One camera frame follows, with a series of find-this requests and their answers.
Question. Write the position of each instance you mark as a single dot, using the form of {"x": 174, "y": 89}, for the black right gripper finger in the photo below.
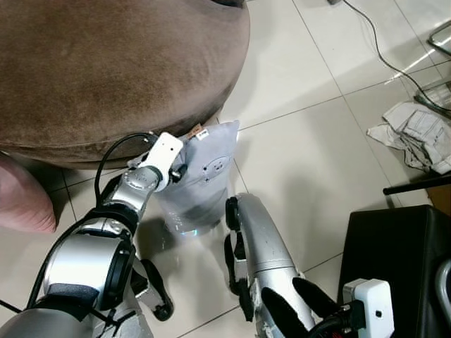
{"x": 316, "y": 299}
{"x": 285, "y": 313}

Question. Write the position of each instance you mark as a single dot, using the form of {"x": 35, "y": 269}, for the black leather stool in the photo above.
{"x": 394, "y": 246}

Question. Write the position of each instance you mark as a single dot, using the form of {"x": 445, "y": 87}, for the pink round cushion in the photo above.
{"x": 25, "y": 197}

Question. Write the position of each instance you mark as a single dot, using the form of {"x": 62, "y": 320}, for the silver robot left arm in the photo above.
{"x": 91, "y": 260}

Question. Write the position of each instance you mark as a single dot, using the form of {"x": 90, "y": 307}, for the brown velvet round sofa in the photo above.
{"x": 106, "y": 70}

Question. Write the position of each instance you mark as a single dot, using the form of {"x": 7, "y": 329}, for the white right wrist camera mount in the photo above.
{"x": 370, "y": 306}

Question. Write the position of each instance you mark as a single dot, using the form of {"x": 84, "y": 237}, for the white table with black legs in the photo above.
{"x": 423, "y": 184}

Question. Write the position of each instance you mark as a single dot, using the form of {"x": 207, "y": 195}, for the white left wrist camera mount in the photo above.
{"x": 163, "y": 151}

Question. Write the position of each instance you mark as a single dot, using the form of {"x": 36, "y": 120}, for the crumpled white cloth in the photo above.
{"x": 416, "y": 137}

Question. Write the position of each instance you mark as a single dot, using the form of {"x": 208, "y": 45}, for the large brown cardboard box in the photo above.
{"x": 440, "y": 201}

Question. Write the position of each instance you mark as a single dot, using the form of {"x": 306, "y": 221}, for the black robot left foot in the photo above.
{"x": 156, "y": 289}

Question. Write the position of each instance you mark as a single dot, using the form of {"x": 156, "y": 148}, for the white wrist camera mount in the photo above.
{"x": 370, "y": 306}
{"x": 163, "y": 151}

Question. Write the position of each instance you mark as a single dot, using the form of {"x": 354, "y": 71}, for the chrome bent tube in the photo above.
{"x": 442, "y": 278}

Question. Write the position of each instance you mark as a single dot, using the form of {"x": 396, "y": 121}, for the white pillow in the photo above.
{"x": 204, "y": 190}

